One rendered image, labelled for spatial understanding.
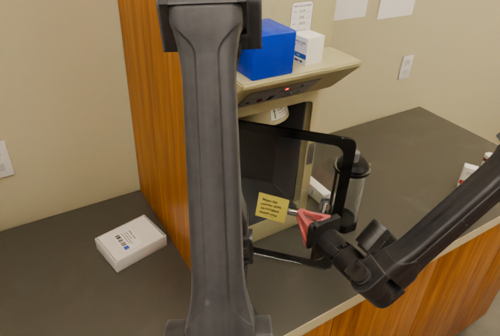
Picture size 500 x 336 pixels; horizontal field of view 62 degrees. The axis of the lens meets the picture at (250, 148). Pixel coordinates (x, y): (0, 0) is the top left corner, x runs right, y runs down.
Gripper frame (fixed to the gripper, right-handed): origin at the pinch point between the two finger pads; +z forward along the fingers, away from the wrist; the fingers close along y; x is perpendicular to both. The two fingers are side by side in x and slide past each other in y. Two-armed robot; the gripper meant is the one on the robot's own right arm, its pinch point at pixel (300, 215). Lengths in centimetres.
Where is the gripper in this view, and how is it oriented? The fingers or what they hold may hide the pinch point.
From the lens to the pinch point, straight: 98.3
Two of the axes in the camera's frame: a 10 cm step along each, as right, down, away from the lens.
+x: -8.6, 2.5, -4.6
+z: -5.2, -4.6, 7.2
